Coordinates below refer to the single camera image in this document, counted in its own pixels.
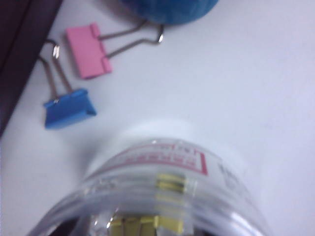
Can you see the black computer keyboard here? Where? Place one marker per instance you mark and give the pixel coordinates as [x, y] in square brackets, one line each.
[19, 49]

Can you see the round transparent plastic jar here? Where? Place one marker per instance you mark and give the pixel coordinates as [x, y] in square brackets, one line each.
[172, 157]

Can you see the white raised desk board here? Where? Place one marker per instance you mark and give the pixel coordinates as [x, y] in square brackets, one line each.
[197, 86]

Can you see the blue and black mouse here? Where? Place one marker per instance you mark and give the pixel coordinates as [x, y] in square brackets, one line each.
[172, 12]

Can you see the blue binder clip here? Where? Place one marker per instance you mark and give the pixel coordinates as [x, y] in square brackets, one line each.
[66, 110]

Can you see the pink binder clip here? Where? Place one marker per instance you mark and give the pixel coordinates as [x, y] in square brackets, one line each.
[88, 54]

